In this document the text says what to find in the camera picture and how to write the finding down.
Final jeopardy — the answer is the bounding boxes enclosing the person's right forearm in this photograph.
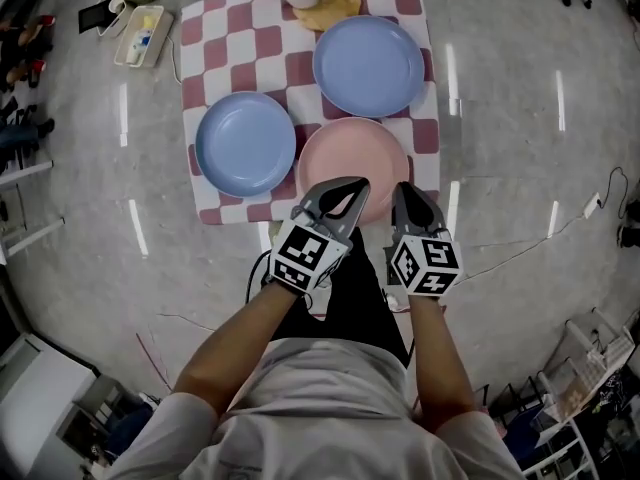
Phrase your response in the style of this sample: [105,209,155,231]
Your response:
[407,292,476,432]

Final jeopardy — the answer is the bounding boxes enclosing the black tablet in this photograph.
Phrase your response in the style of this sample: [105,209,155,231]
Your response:
[78,3,112,34]

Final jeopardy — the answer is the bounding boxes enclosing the blue plate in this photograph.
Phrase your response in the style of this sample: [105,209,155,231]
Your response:
[194,91,298,199]
[312,15,426,119]

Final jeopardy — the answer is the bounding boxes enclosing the long white storage bin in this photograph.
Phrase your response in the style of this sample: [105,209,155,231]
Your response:
[113,5,175,69]

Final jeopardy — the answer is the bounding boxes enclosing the person's left forearm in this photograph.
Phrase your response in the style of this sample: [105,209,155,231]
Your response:
[172,282,306,417]

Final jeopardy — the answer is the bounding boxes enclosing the white and blue bottle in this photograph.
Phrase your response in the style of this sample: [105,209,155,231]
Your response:
[127,30,154,62]

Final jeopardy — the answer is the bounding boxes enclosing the small white storage bin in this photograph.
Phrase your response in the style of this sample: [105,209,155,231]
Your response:
[95,0,132,38]

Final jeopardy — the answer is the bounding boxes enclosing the wooden mug tree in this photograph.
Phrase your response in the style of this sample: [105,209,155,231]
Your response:
[292,0,362,32]

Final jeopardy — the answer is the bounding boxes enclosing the black shorts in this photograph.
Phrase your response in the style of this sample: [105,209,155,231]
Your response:
[269,227,409,369]

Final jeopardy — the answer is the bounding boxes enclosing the red white checkered tablecloth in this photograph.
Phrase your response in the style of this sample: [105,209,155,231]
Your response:
[179,0,442,227]

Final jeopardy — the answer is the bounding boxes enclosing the pink plate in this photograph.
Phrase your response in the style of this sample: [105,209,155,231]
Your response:
[297,116,411,228]

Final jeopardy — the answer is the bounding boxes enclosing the white desk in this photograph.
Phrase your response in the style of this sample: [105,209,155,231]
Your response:
[0,160,66,267]
[0,332,99,469]

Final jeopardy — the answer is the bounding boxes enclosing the white floor cable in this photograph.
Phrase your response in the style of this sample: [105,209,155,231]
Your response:
[167,35,184,87]

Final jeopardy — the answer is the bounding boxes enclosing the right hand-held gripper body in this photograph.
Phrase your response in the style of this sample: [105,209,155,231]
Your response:
[384,228,464,299]

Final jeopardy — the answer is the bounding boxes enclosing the white t-shirt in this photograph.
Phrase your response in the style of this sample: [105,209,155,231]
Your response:
[107,337,526,480]

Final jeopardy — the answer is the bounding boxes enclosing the red floor cable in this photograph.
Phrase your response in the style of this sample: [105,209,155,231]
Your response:
[135,332,174,394]

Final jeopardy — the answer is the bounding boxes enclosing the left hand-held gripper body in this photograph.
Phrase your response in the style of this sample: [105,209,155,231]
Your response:
[269,203,359,295]

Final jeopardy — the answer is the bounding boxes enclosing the wire rack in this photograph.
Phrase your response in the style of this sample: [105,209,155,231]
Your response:
[487,307,640,480]

